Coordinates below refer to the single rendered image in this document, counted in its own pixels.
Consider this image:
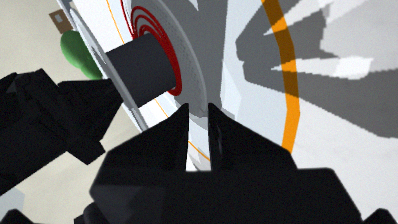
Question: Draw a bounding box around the red wire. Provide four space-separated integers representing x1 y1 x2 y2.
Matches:
120 0 182 96

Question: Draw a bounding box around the orange painted ring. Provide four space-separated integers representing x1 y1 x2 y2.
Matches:
263 0 301 154

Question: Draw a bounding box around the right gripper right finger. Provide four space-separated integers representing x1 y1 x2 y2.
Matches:
208 103 298 170

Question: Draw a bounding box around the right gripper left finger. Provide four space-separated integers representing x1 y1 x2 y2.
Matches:
98 103 189 171

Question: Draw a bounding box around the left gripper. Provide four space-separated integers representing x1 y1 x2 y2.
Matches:
0 68 124 181

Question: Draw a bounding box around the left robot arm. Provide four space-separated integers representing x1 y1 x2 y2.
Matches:
0 72 110 224

